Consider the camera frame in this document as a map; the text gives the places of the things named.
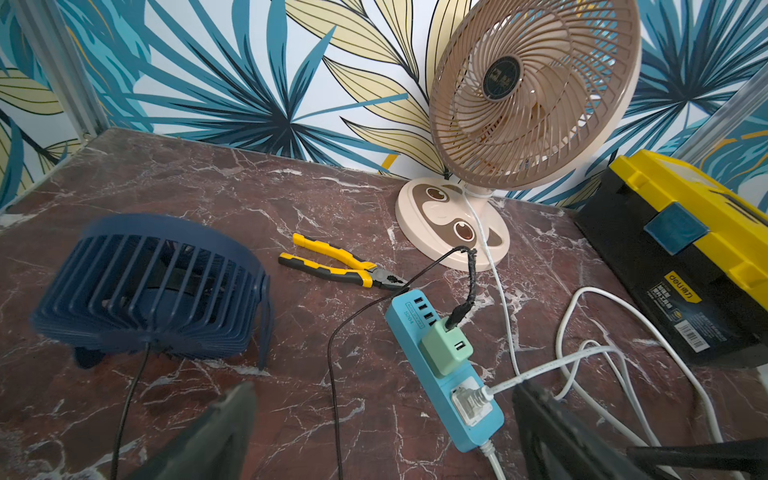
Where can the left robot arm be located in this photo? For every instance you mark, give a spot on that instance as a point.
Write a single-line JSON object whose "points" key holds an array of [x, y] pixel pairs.
{"points": [[746, 456]]}

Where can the beige desk fan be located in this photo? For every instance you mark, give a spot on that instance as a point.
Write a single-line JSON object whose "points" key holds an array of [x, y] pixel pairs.
{"points": [[523, 92]]}

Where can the aluminium frame post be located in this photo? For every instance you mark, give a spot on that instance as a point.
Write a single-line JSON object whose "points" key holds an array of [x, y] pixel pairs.
{"points": [[46, 31], [738, 108]]}

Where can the blue power strip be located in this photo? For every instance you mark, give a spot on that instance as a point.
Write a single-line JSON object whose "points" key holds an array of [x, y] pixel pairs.
{"points": [[409, 317]]}

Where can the right aluminium frame post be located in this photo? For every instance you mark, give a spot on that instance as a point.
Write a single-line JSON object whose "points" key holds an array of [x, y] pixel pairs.
{"points": [[738, 108]]}

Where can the left aluminium frame post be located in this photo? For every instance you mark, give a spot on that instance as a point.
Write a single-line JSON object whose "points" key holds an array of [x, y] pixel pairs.
{"points": [[46, 31]]}

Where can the small navy blue fan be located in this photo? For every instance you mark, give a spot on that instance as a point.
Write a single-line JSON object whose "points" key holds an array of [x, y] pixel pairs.
{"points": [[147, 280]]}

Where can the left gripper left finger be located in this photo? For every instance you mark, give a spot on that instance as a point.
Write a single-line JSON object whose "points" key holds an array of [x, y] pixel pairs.
{"points": [[214, 446]]}

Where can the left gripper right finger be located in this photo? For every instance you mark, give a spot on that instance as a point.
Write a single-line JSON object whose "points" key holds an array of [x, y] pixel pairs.
{"points": [[557, 445]]}

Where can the yellow black toolbox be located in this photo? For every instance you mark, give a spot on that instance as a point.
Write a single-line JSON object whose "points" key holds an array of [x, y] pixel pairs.
{"points": [[691, 254]]}

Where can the green USB charger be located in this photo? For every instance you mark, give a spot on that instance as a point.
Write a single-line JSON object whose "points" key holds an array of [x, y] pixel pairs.
{"points": [[444, 349]]}

